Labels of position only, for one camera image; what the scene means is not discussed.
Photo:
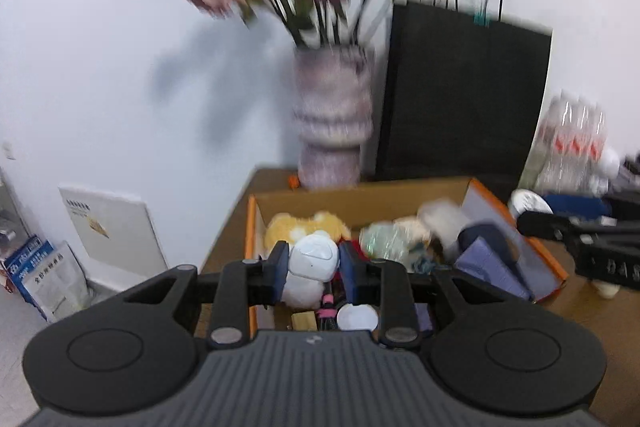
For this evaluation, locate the white round compact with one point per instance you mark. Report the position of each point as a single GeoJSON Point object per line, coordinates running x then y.
{"type": "Point", "coordinates": [356, 317]}

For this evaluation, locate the blue white cartons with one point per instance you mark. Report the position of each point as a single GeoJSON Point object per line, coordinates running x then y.
{"type": "Point", "coordinates": [37, 274]}

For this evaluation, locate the white leaning board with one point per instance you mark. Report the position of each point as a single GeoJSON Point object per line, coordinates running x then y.
{"type": "Point", "coordinates": [112, 227]}

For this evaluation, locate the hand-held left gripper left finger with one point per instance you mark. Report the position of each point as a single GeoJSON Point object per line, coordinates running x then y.
{"type": "Point", "coordinates": [280, 269]}

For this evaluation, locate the red orange cardboard box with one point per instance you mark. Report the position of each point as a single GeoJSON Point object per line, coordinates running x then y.
{"type": "Point", "coordinates": [360, 202]}

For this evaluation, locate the small yellow box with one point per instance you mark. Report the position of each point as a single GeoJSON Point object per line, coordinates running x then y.
{"type": "Point", "coordinates": [304, 321]}

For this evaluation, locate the black paper bag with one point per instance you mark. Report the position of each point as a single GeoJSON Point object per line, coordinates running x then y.
{"type": "Point", "coordinates": [465, 97]}

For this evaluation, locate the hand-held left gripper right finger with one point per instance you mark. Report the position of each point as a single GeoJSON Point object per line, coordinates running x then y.
{"type": "Point", "coordinates": [349, 272]}

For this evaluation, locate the white round disc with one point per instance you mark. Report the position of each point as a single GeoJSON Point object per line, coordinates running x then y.
{"type": "Point", "coordinates": [527, 201]}

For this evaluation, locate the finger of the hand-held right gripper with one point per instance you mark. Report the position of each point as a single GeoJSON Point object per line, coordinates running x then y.
{"type": "Point", "coordinates": [550, 227]}
{"type": "Point", "coordinates": [575, 206]}

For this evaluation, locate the red label water bottle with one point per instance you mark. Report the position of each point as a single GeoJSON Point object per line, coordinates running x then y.
{"type": "Point", "coordinates": [557, 142]}
{"type": "Point", "coordinates": [590, 142]}

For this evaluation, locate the grey mottled vase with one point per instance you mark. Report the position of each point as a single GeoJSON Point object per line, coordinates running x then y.
{"type": "Point", "coordinates": [332, 117]}

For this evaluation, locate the white rounded case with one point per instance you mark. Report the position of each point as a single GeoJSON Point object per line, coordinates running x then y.
{"type": "Point", "coordinates": [312, 257]}

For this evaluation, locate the navy cloth roll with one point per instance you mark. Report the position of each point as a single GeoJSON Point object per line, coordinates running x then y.
{"type": "Point", "coordinates": [487, 239]}

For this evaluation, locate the yellow plush toy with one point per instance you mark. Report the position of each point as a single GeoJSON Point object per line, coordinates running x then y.
{"type": "Point", "coordinates": [305, 224]}

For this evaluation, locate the clear plastic box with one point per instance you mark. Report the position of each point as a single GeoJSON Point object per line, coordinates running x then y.
{"type": "Point", "coordinates": [442, 219]}

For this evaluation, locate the purple box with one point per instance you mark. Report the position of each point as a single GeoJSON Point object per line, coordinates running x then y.
{"type": "Point", "coordinates": [492, 274]}

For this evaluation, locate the small orange object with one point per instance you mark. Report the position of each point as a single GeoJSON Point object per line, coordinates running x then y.
{"type": "Point", "coordinates": [294, 181]}

